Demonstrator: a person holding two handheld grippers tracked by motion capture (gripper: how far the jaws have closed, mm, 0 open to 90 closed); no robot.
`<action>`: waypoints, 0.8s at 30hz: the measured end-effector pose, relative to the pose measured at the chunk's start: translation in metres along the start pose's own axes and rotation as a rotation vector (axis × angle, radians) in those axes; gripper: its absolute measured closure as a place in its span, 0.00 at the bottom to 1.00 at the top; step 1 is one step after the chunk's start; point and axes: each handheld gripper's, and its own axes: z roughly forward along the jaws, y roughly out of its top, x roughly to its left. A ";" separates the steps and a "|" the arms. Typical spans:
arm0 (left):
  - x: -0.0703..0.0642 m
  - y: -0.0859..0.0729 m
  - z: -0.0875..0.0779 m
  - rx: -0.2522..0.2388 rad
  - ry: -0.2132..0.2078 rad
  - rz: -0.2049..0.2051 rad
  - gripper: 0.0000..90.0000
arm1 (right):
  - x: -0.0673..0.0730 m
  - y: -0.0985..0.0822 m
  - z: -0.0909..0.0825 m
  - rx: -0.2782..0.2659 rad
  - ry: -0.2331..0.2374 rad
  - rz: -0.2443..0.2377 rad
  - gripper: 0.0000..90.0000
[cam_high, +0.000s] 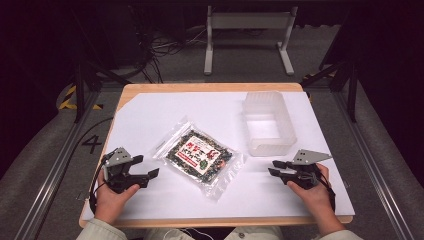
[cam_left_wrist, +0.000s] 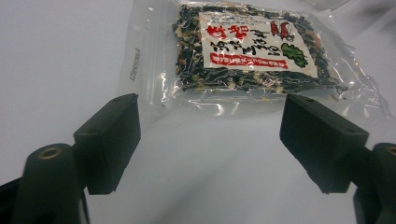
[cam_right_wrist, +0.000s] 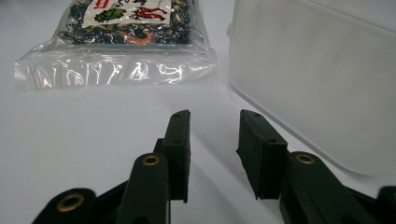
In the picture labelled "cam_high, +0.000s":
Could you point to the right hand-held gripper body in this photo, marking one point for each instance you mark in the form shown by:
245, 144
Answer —
305, 170

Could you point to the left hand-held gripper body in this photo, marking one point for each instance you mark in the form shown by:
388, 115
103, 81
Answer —
117, 166

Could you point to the translucent plastic container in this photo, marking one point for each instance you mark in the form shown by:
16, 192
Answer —
268, 128

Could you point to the clear bag of dried seaweed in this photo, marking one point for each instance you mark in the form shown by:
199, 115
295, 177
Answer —
199, 156

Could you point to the person's right hand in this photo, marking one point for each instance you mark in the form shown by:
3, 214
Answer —
313, 195

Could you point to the person's left hand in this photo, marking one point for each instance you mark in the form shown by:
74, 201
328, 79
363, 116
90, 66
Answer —
111, 200

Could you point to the white paper sheet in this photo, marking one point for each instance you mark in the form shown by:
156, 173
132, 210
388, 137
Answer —
200, 106

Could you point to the black metal stand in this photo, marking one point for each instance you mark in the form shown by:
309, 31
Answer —
83, 80
346, 80

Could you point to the wooden table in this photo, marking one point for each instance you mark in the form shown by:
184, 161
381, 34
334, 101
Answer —
200, 87

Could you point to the white metal stand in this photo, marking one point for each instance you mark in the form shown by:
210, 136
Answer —
250, 21

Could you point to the aluminium floor rail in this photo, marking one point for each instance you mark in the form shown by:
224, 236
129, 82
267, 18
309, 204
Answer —
50, 173
373, 160

